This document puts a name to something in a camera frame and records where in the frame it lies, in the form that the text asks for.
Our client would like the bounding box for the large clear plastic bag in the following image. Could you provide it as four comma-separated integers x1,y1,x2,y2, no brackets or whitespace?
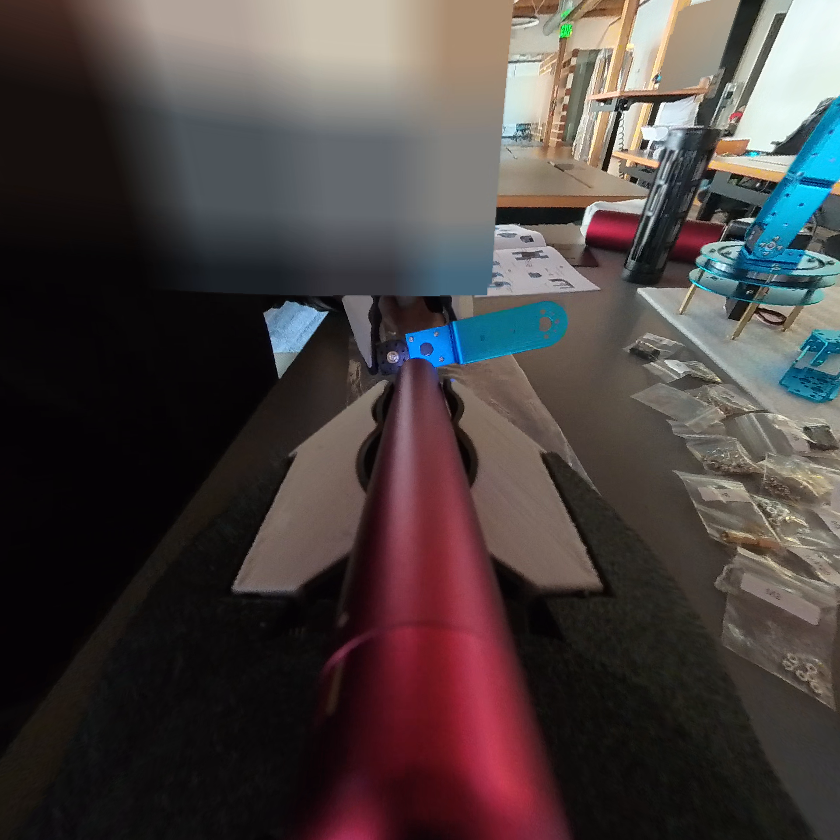
344,357,595,493

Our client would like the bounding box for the blue metal servo bracket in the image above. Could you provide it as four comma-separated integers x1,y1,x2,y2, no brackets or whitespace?
406,302,569,367

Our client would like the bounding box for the person's black top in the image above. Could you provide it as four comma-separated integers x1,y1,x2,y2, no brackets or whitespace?
0,289,280,723

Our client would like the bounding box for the person's left hand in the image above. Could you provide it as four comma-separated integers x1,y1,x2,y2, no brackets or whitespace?
382,297,431,332

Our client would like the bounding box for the pile of small screw bags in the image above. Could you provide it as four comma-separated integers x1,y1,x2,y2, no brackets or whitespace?
626,333,840,710

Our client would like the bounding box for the open instruction manual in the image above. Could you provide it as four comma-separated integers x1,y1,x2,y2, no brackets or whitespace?
489,224,601,296

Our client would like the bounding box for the red cylindrical case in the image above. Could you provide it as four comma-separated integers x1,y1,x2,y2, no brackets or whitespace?
584,200,726,249

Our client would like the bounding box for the long wooden table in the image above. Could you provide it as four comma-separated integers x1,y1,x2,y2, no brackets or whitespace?
497,146,647,210

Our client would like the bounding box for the wooden shelving unit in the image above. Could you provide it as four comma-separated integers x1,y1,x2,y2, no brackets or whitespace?
541,0,641,165

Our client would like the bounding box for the small blue bracket part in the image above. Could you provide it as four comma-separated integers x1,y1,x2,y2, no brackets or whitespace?
780,328,840,403

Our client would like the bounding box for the red electric screwdriver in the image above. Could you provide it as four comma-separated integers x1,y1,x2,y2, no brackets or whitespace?
295,360,572,840

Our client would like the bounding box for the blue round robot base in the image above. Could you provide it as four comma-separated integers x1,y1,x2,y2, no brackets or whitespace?
679,97,840,341

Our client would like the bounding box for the grey desk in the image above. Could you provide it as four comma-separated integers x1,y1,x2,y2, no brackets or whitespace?
0,223,840,840

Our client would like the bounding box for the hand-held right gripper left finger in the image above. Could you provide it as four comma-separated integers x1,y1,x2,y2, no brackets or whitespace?
233,382,389,597

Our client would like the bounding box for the black patterned cylinder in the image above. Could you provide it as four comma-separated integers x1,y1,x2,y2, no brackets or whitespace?
622,126,723,284

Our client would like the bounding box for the white foam sheet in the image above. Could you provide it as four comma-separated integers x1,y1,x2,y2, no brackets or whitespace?
638,282,840,411

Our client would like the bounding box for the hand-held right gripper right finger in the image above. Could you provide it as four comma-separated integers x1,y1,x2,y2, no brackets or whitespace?
449,381,603,592

